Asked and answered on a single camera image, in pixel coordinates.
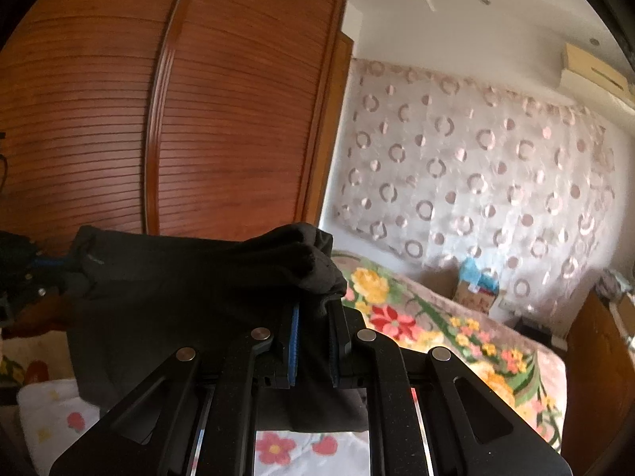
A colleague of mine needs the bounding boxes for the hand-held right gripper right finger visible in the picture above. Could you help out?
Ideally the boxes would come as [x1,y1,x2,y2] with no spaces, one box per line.
[330,307,571,476]

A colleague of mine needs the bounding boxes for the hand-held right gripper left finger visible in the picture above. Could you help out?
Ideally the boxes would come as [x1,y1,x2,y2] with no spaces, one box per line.
[48,306,299,476]

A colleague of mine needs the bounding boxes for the wall air conditioner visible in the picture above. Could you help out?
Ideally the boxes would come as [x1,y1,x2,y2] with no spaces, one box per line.
[560,42,633,105]

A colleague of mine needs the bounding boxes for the wooden side cabinet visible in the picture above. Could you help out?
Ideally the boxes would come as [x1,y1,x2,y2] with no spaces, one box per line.
[563,268,635,476]

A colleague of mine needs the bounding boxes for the cardboard box with blue packs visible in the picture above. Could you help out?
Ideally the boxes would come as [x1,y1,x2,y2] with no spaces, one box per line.
[454,257,502,314]

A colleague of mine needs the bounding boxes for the sheer circle pattern curtain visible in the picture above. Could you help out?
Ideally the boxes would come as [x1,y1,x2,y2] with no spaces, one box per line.
[332,57,618,348]

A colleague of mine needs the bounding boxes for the wooden louvered wardrobe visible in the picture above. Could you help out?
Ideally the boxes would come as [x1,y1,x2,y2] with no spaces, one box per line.
[0,0,354,253]

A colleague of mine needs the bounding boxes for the black pants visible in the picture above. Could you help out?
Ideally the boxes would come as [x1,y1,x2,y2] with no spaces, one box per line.
[64,223,370,434]

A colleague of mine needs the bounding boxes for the pink floral blanket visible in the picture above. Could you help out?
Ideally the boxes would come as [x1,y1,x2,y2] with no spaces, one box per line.
[330,250,569,452]

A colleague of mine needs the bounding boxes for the white strawberry print towel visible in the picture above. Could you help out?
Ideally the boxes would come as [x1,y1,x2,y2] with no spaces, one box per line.
[17,379,370,476]

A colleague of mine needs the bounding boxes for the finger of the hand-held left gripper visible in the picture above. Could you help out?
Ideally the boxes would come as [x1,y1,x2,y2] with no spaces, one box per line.
[30,257,92,301]

